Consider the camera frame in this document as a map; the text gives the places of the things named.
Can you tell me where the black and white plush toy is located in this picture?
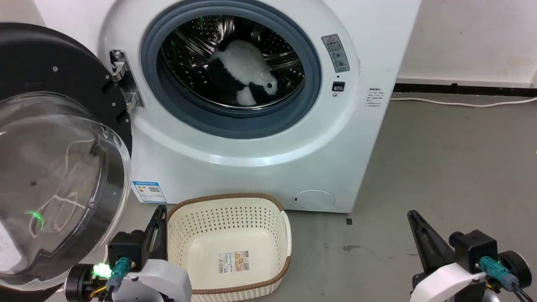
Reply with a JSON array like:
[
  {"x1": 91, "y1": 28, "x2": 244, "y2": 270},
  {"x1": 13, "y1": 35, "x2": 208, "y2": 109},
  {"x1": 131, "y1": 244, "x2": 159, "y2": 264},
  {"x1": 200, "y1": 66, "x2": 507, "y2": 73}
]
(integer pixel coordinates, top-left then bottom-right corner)
[{"x1": 209, "y1": 39, "x2": 280, "y2": 106}]

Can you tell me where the paper label in basket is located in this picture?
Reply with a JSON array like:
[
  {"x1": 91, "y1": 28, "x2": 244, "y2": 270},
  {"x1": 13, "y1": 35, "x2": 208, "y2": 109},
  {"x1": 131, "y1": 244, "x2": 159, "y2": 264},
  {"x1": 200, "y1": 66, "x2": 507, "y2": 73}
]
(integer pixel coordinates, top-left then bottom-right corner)
[{"x1": 218, "y1": 251, "x2": 250, "y2": 274}]

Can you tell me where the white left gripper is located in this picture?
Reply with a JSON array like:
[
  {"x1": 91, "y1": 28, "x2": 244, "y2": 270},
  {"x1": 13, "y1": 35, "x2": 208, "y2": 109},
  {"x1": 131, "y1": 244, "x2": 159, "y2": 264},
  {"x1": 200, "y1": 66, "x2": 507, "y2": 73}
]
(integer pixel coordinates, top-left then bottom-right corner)
[{"x1": 111, "y1": 205, "x2": 193, "y2": 302}]

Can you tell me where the round washing machine door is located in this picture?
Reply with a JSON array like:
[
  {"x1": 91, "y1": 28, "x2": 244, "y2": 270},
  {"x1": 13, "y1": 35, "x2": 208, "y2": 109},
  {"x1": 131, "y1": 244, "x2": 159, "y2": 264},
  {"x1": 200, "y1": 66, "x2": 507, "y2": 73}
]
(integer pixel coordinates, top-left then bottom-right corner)
[{"x1": 0, "y1": 23, "x2": 134, "y2": 291}]

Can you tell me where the teal cable connector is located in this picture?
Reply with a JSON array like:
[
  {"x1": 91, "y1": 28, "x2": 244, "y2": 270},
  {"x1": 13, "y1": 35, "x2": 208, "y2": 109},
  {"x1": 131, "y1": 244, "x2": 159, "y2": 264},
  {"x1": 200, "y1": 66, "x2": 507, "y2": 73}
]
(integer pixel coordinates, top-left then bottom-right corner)
[
  {"x1": 106, "y1": 257, "x2": 131, "y2": 292},
  {"x1": 480, "y1": 256, "x2": 516, "y2": 291}
]

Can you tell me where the white power cable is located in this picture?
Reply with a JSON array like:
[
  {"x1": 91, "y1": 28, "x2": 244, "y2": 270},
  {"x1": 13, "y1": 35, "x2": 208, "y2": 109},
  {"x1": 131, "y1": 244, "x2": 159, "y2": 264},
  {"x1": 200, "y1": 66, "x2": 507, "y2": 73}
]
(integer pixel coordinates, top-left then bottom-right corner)
[{"x1": 390, "y1": 96, "x2": 537, "y2": 108}]

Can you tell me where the blue energy label sticker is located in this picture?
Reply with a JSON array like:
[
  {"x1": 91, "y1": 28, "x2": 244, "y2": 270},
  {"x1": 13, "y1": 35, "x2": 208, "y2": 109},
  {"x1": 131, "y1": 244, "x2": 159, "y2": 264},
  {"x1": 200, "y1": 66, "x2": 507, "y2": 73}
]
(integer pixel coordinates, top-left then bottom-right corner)
[{"x1": 131, "y1": 181, "x2": 167, "y2": 203}]

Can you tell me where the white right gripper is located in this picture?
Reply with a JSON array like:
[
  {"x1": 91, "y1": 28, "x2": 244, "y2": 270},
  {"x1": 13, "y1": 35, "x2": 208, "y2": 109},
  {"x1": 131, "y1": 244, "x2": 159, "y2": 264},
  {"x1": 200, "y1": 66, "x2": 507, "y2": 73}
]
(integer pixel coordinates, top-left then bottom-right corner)
[{"x1": 407, "y1": 210, "x2": 487, "y2": 302}]

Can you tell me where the grey warning sticker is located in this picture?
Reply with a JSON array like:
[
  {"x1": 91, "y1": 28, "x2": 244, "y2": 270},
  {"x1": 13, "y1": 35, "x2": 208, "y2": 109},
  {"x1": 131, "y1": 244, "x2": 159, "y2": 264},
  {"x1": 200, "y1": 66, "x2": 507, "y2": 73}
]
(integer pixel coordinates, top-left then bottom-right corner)
[{"x1": 321, "y1": 34, "x2": 350, "y2": 73}]

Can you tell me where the cream laundry basket brown rim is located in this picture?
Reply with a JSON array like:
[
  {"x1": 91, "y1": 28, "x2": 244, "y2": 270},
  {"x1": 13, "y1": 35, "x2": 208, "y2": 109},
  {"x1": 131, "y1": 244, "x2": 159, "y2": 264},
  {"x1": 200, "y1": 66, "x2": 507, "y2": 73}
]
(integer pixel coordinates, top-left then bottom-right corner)
[{"x1": 167, "y1": 193, "x2": 292, "y2": 297}]

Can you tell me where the chrome door hinge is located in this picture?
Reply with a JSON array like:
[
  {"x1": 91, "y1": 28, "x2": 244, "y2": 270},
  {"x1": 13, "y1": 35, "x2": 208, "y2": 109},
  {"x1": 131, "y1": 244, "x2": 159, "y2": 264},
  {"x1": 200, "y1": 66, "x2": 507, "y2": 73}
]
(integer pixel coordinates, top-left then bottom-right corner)
[{"x1": 109, "y1": 49, "x2": 144, "y2": 111}]

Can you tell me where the round filter cover flap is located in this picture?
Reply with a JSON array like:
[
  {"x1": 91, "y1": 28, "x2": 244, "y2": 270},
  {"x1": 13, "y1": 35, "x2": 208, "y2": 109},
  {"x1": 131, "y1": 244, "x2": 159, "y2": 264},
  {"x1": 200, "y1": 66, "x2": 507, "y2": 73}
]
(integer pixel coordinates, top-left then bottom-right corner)
[{"x1": 293, "y1": 190, "x2": 336, "y2": 211}]

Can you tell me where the white front-load washing machine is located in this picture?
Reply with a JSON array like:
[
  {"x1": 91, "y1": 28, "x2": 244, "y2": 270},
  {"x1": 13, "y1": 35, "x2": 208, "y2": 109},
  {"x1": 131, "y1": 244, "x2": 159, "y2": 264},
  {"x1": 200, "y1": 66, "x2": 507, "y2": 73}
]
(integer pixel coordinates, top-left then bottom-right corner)
[{"x1": 34, "y1": 0, "x2": 422, "y2": 213}]

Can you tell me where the black baseboard strip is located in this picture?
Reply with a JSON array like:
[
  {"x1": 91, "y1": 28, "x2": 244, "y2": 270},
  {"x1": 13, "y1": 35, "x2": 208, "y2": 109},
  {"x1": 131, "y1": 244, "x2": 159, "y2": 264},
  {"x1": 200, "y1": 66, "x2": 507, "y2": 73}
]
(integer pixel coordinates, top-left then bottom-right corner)
[{"x1": 394, "y1": 83, "x2": 537, "y2": 98}]

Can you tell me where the teal left cable connector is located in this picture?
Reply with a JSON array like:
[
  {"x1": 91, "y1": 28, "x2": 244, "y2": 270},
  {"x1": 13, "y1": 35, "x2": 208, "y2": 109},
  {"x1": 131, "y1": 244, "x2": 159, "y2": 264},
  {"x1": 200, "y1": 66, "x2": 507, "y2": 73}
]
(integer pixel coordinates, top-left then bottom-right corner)
[{"x1": 106, "y1": 257, "x2": 131, "y2": 292}]

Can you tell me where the grey rubber door gasket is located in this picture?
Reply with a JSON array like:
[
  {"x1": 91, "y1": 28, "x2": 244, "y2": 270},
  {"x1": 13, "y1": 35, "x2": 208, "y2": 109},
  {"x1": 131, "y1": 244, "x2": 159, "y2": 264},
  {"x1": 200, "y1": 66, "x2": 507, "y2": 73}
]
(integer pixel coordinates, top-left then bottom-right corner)
[{"x1": 141, "y1": 0, "x2": 323, "y2": 139}]

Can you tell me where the teal right cable connector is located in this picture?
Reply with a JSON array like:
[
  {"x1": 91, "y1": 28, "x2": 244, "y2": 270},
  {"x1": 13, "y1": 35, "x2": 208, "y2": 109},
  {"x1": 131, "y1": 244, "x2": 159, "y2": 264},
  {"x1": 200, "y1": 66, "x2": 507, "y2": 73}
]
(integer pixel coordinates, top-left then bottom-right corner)
[{"x1": 480, "y1": 256, "x2": 516, "y2": 291}]

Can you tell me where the stainless steel washer drum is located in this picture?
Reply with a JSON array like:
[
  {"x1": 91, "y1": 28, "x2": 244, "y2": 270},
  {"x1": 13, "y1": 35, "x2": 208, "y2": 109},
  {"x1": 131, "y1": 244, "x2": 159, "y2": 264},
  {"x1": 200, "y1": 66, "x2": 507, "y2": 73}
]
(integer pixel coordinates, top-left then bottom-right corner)
[{"x1": 161, "y1": 15, "x2": 305, "y2": 109}]

